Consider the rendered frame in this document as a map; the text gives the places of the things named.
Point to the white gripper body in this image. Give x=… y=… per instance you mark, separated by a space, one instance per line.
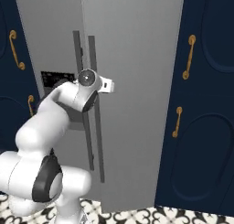
x=111 y=86

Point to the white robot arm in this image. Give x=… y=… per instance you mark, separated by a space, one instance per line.
x=42 y=127

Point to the plain grey fridge door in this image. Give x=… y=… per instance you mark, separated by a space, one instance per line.
x=134 y=81

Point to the grey fridge door with dispenser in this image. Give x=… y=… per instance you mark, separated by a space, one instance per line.
x=51 y=26

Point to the navy cupboard door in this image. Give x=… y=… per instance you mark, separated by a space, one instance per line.
x=198 y=160
x=6 y=75
x=213 y=35
x=10 y=121

